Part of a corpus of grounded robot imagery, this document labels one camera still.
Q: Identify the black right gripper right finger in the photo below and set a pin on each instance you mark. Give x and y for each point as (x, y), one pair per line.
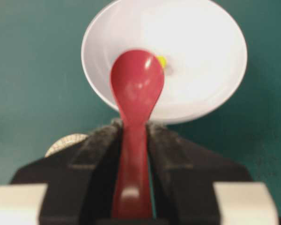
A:
(196, 186)

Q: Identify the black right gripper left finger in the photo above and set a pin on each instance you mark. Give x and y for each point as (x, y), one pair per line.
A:
(72, 186)

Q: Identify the red plastic spoon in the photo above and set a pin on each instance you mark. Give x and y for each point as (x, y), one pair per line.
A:
(137, 80)

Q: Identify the speckled egg-shaped spoon rest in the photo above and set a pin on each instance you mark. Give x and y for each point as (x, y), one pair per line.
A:
(65, 142)

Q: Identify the yellow hexagonal prism block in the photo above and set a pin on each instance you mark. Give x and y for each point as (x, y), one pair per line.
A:
(162, 60)

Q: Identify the white round bowl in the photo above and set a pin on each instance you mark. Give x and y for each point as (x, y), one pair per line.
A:
(204, 48)

